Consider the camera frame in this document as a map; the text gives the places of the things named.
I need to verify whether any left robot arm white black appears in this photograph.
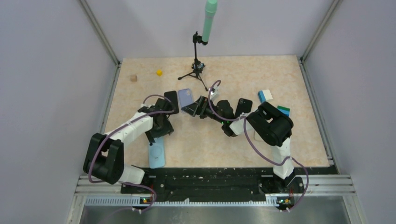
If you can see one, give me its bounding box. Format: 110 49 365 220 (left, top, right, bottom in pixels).
83 96 178 193

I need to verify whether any black phone case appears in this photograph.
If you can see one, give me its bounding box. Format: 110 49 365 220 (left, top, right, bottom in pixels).
235 98 253 118

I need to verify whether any brown wooden cube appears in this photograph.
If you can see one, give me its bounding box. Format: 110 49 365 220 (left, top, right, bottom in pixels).
129 74 138 82

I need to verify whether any black mini tripod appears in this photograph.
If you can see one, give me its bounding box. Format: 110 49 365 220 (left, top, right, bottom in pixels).
177 31 208 91

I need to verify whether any mint green microphone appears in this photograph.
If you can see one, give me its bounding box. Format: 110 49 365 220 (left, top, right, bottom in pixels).
201 0 218 45

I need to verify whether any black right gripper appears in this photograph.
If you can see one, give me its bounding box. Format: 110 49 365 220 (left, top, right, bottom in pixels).
182 96 226 124

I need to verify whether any blue white toy block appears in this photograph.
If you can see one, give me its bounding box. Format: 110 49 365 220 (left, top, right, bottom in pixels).
257 90 273 103

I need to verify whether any lilac phone case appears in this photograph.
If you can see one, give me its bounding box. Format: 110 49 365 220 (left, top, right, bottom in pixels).
177 88 194 108

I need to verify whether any black smartphone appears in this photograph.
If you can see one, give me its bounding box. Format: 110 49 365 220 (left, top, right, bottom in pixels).
164 91 179 115

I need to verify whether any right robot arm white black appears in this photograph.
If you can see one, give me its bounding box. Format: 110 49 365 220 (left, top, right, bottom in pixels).
182 96 295 192

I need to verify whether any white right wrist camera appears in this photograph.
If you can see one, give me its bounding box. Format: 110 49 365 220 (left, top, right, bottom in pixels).
208 85 219 100

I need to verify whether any light blue phone case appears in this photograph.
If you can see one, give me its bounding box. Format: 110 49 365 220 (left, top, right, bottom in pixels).
148 137 165 169

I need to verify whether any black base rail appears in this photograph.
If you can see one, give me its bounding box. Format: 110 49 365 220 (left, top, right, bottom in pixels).
120 166 338 208

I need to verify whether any green blue grey block stack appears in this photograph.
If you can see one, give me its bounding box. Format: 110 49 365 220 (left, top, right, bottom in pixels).
277 105 290 117

